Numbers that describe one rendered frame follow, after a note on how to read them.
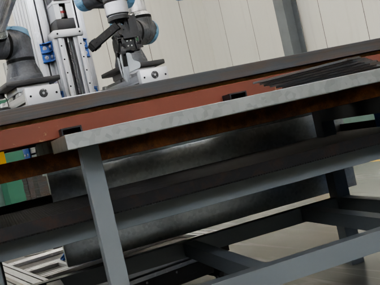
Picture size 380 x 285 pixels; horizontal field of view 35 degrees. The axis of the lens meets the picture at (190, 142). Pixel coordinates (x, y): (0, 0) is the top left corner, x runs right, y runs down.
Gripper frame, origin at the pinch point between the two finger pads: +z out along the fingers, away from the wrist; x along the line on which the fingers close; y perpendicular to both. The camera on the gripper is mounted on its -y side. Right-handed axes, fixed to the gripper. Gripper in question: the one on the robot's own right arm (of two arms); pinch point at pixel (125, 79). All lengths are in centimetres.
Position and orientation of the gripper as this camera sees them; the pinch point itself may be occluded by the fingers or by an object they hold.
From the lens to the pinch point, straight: 192.4
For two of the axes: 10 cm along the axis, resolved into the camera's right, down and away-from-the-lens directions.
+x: -3.2, 0.5, 9.5
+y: 9.2, -2.1, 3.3
